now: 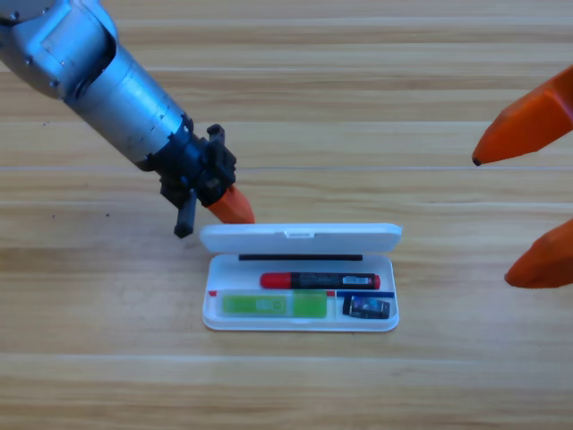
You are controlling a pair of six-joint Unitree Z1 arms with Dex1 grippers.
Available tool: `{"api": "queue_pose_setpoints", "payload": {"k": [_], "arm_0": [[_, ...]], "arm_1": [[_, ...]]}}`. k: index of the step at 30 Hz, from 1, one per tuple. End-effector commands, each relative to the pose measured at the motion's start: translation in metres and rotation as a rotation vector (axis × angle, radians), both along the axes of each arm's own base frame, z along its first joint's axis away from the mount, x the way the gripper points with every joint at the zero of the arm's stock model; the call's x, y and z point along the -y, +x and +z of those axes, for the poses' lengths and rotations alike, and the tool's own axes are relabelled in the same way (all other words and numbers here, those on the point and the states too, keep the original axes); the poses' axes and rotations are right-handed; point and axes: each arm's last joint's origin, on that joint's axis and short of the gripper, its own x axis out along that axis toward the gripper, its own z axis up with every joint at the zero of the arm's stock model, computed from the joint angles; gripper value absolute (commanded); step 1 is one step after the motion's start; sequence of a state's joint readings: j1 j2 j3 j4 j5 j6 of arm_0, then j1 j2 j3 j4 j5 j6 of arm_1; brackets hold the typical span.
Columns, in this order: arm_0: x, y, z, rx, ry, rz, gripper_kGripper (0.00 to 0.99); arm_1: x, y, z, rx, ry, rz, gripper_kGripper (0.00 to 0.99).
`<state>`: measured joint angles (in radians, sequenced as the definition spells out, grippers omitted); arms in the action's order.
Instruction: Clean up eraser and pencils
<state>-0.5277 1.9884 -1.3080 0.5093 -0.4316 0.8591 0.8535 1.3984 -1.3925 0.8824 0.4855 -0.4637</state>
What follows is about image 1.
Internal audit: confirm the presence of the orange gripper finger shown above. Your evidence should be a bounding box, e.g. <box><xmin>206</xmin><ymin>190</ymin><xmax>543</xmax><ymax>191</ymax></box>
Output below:
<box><xmin>470</xmin><ymin>64</ymin><xmax>573</xmax><ymax>168</ymax></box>
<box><xmin>503</xmin><ymin>218</ymin><xmax>573</xmax><ymax>290</ymax></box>
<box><xmin>206</xmin><ymin>185</ymin><xmax>257</xmax><ymax>226</ymax></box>

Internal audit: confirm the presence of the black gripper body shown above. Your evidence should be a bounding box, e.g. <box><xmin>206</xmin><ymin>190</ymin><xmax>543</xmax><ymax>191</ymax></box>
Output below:
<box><xmin>147</xmin><ymin>116</ymin><xmax>239</xmax><ymax>240</ymax></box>

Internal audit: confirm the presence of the white Unitree pencil case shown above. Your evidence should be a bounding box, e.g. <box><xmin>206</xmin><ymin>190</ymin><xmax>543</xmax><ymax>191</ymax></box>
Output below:
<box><xmin>198</xmin><ymin>222</ymin><xmax>404</xmax><ymax>333</ymax></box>

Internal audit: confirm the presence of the green transparent pencil lead box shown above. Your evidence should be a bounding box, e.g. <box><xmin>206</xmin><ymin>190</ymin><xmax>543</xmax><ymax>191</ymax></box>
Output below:
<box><xmin>220</xmin><ymin>289</ymin><xmax>329</xmax><ymax>320</ymax></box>

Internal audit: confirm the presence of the black marker with red cap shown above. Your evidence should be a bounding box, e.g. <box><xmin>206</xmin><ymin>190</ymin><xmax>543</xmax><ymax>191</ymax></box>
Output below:
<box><xmin>259</xmin><ymin>271</ymin><xmax>382</xmax><ymax>292</ymax></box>

